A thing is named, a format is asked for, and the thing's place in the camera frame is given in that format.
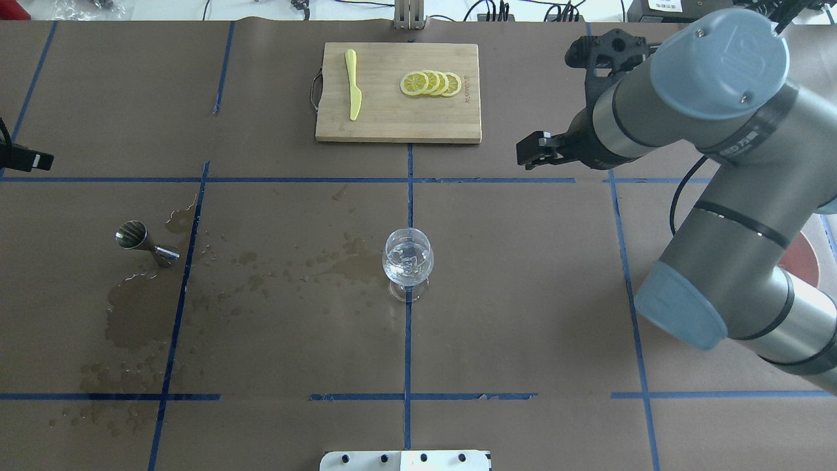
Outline bamboo cutting board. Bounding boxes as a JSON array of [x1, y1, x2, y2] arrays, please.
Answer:
[[316, 42, 483, 145]]

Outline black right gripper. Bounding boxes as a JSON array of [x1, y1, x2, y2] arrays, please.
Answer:
[[515, 128, 615, 170]]

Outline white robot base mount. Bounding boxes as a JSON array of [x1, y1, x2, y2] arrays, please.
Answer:
[[319, 449, 493, 470]]

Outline pink bowl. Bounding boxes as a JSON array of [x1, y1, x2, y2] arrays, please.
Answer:
[[777, 232, 822, 287]]

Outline clear wine glass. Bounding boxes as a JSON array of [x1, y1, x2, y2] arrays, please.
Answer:
[[382, 228, 436, 304]]

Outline steel double jigger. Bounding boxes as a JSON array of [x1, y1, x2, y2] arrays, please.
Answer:
[[114, 220, 180, 268]]

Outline clear ice cube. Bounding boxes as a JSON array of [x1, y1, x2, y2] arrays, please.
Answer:
[[394, 251, 424, 277]]

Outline black box device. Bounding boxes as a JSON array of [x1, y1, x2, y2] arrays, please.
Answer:
[[626, 1, 713, 24]]

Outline clear plastic bag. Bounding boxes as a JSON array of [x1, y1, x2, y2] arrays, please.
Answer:
[[53, 1, 128, 21]]

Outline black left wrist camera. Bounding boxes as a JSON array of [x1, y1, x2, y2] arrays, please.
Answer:
[[1, 119, 55, 172]]

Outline yellow plastic knife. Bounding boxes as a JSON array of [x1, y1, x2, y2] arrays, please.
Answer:
[[345, 50, 364, 120]]

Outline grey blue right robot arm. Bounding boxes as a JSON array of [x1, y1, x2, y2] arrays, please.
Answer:
[[515, 8, 836, 393]]

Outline lemon slice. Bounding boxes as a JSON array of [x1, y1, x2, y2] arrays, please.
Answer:
[[422, 71, 437, 96], [400, 71, 431, 96], [440, 72, 462, 97], [431, 71, 449, 96]]

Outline aluminium frame post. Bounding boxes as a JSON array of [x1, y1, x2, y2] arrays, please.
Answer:
[[394, 0, 427, 31]]

